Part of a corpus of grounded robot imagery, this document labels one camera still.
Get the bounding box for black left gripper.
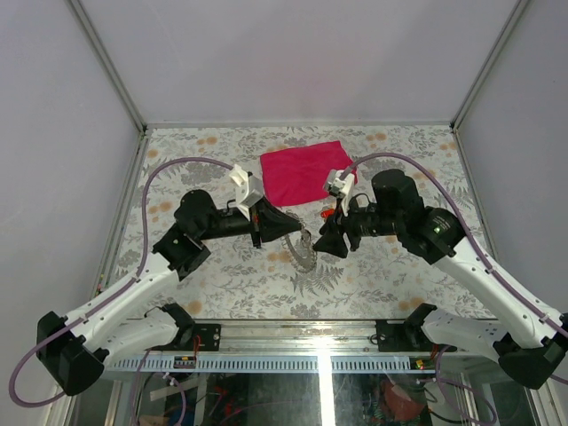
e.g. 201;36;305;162
199;194;304;249

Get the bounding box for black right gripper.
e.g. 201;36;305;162
312;193;403;258

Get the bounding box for red tag key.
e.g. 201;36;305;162
320;209;335;219

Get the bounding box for large metal keyring chain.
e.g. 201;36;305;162
280;211;320;272

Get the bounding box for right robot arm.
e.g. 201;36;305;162
313;170;567;390

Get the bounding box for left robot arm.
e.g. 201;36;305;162
36;190;302;396

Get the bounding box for pink cloth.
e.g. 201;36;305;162
260;140;353;207

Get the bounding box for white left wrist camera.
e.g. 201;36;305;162
229;164;264;220

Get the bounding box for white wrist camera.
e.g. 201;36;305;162
229;164;264;220
323;170;355;217

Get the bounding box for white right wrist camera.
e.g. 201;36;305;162
323;170;355;217

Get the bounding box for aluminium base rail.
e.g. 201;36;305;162
101;317;545;372

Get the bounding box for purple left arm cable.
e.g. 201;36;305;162
9;157;234;407

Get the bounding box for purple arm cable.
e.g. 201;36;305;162
341;153;568;421
9;157;234;407

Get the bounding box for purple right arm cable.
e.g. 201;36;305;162
341;153;568;421

